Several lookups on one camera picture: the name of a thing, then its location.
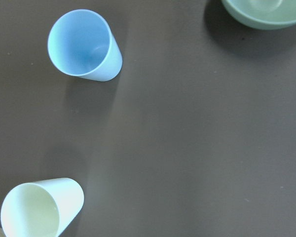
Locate green ceramic bowl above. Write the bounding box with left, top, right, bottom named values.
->
left=222, top=0, right=296, bottom=30

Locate pale yellow plastic cup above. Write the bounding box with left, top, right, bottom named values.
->
left=0, top=178, right=84, bottom=237

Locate light blue plastic cup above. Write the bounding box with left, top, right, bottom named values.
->
left=47, top=9, right=123, bottom=81

